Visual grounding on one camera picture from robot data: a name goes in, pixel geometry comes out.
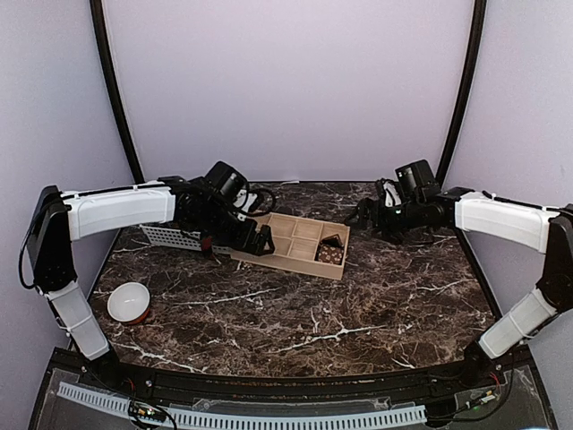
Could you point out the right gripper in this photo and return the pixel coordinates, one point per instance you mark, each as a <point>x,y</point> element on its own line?
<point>366,205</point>

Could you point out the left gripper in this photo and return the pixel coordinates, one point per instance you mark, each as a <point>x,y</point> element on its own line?
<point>243,240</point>

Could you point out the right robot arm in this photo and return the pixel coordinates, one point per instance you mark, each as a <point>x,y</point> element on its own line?
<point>547,230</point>

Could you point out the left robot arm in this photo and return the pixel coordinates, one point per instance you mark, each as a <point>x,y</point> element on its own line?
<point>61,218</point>

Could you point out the wooden compartment tray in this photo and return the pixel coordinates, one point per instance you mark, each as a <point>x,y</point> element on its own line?
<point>296,241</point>

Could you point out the rolled dark tie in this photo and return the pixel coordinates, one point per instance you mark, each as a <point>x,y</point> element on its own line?
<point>333,241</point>

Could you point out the rolled brown patterned tie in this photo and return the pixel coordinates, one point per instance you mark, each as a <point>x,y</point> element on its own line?
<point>330,254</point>

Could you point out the white perforated basket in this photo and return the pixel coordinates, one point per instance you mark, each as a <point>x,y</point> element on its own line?
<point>172,237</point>

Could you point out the white orange bowl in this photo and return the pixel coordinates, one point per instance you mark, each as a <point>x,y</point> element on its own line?
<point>129,303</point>

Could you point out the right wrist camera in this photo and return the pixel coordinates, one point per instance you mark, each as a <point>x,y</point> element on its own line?
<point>417,182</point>

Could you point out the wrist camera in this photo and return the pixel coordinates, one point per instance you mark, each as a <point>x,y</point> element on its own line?
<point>417,182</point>
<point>226,180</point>

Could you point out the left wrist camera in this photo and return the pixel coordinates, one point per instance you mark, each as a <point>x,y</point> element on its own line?
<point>226,180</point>

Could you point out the black front rail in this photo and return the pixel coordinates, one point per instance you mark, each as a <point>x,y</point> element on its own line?
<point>165,386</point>

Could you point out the right black frame post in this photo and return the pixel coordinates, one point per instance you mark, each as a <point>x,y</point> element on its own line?
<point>464,88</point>

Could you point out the black frame post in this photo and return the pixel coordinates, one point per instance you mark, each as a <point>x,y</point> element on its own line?
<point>464,88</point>
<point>113,92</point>

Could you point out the grey cable duct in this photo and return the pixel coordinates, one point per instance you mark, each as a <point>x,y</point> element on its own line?
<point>221,414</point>

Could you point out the left black frame post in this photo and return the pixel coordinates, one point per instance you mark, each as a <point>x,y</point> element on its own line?
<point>113,92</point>

